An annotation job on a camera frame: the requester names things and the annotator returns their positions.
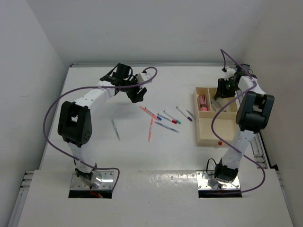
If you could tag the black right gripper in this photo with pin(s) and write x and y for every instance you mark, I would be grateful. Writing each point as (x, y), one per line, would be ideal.
(221, 91)

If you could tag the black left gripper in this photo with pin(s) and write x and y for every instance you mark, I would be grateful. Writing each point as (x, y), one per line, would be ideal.
(135, 97)

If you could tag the orange highlighter pen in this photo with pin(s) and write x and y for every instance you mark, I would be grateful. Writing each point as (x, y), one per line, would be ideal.
(150, 113)

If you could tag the orange highlighter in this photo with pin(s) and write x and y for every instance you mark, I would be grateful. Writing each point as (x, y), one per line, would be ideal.
(150, 129)

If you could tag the clear blue ballpoint pen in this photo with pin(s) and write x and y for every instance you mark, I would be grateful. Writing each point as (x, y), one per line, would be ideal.
(167, 127)

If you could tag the red capped white marker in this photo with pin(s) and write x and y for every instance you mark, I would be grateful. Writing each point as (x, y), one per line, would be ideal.
(169, 115)

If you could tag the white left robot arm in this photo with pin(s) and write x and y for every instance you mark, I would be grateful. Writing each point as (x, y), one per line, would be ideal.
(75, 124)

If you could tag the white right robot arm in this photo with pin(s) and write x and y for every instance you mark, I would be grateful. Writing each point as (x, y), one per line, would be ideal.
(228, 166)

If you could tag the clear green pen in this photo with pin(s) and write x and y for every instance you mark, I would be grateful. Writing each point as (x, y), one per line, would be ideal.
(115, 129)

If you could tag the purple capped white marker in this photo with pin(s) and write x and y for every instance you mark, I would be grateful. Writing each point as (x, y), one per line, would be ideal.
(184, 114)

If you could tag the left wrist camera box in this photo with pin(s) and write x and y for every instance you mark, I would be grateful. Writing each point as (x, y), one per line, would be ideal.
(143, 77)

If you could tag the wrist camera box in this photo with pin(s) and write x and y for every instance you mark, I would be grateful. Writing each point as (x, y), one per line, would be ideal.
(229, 72)
(143, 77)

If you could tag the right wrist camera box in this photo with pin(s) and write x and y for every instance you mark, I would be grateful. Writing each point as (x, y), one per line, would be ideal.
(229, 72)

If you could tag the aluminium rail back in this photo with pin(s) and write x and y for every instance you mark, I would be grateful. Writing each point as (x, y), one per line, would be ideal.
(142, 64)

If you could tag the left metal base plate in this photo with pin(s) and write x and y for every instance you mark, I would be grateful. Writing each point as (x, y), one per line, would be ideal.
(101, 180)

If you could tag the metal base plate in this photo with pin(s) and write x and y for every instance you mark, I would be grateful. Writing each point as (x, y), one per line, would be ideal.
(101, 180)
(207, 182)

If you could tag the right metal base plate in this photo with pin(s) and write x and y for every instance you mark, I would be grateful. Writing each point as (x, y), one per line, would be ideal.
(207, 182)

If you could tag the aluminium rail left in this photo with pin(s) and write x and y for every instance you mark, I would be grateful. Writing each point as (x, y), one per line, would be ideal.
(21, 198)

